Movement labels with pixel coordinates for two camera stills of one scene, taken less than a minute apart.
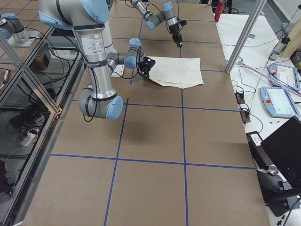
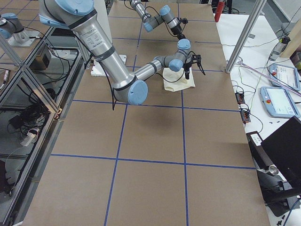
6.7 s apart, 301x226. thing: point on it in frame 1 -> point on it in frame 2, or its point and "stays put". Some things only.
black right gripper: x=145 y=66 -> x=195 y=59
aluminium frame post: x=259 y=6 stays put
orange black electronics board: x=240 y=98 stays put
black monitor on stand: x=279 y=156 stays put
